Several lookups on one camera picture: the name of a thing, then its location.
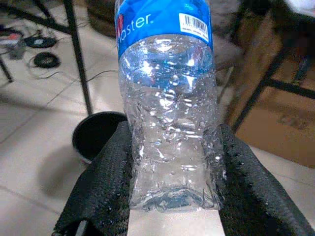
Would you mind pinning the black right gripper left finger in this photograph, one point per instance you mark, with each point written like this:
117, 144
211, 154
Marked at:
103, 186

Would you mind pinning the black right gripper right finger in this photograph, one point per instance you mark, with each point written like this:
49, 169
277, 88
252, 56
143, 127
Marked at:
246, 191

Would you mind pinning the clear blue-label plastic bottle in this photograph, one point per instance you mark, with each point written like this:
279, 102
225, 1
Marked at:
167, 110

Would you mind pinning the black rubbish bin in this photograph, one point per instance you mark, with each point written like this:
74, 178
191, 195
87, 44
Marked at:
93, 137

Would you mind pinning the large brown cardboard box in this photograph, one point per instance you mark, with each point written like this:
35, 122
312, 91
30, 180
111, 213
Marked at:
283, 137

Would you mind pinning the grey table with black legs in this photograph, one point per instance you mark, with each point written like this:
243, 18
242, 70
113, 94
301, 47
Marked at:
78, 61

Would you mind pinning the power strip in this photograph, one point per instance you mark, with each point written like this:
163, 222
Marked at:
14, 44

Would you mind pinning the black metal frame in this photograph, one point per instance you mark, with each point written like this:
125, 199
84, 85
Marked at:
283, 84

